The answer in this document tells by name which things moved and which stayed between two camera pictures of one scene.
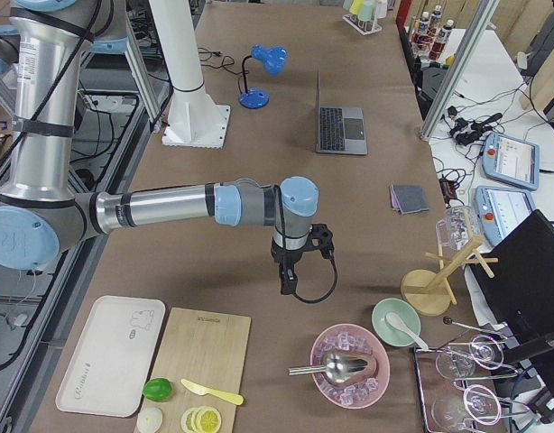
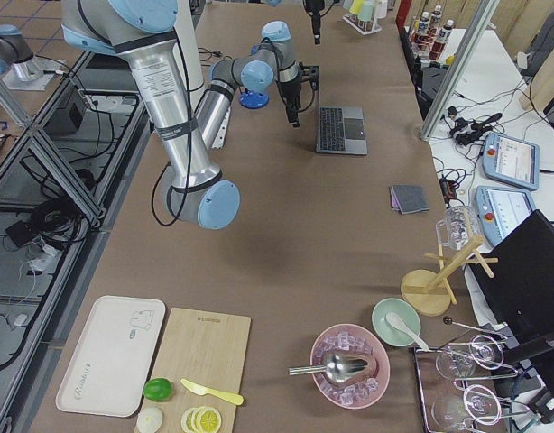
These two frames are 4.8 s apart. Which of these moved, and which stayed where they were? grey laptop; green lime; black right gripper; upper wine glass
Moved: black right gripper
Stayed: upper wine glass; grey laptop; green lime
